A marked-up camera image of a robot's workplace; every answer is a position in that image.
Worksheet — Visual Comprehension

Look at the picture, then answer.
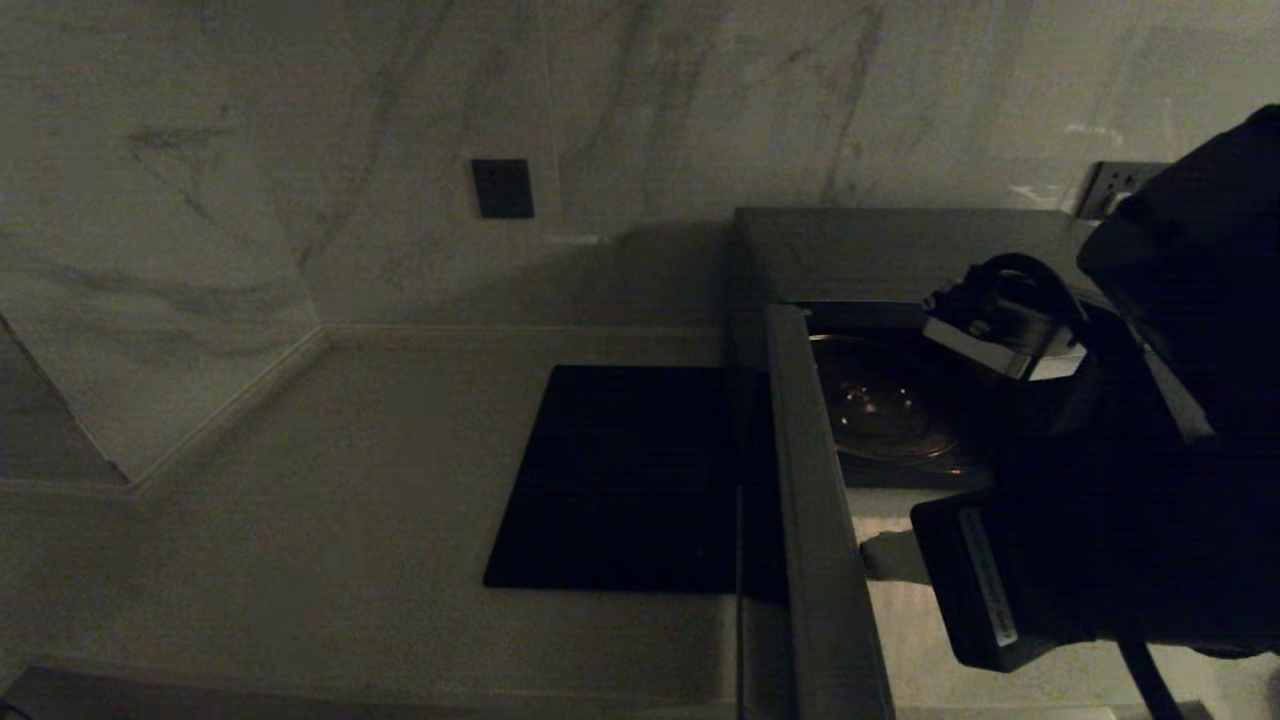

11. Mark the silver black microwave oven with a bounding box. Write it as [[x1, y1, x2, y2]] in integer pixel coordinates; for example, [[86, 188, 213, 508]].
[[725, 207, 1151, 491]]

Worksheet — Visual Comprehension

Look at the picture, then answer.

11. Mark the black glass induction cooktop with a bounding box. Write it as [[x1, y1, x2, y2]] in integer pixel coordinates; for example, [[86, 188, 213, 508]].
[[483, 365, 773, 594]]

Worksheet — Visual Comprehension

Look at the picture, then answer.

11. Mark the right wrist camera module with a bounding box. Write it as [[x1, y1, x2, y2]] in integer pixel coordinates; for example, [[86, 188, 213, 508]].
[[920, 285, 1091, 383]]

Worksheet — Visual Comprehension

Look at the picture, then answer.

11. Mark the grey double wall socket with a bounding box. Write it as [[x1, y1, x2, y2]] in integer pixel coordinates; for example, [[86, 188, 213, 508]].
[[1075, 160, 1171, 221]]

